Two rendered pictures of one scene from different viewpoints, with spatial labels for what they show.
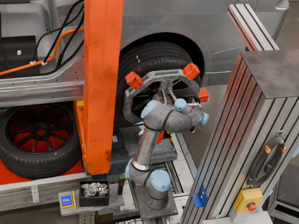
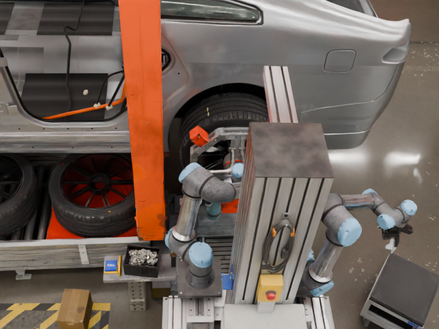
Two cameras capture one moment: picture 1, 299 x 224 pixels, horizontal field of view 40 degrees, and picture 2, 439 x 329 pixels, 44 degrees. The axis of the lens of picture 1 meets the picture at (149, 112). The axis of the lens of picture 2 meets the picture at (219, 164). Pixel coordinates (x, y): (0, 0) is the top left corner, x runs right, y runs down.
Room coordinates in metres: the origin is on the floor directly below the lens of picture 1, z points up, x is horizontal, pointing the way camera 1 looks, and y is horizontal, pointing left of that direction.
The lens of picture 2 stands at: (-0.09, -0.53, 3.27)
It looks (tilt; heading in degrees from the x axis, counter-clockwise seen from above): 47 degrees down; 14
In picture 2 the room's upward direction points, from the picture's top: 5 degrees clockwise
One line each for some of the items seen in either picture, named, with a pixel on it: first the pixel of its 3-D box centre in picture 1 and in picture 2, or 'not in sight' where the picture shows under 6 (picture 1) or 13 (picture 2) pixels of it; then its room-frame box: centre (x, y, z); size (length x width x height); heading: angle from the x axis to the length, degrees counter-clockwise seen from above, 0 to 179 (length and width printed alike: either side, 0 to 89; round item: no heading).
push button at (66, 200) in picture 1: (66, 201); (111, 266); (1.42, 0.45, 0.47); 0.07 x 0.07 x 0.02; 22
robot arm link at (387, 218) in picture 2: not in sight; (388, 216); (1.71, -0.94, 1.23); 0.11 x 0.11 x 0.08; 48
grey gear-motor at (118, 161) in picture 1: (113, 153); (182, 219); (2.04, 0.23, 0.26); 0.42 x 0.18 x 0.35; 22
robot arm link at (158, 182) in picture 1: (158, 183); (200, 257); (1.33, -0.12, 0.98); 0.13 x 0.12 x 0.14; 66
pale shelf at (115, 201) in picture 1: (91, 199); (140, 267); (1.48, 0.29, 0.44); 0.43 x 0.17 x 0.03; 112
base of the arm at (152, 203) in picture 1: (156, 194); (200, 271); (1.33, -0.13, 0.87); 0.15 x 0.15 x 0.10
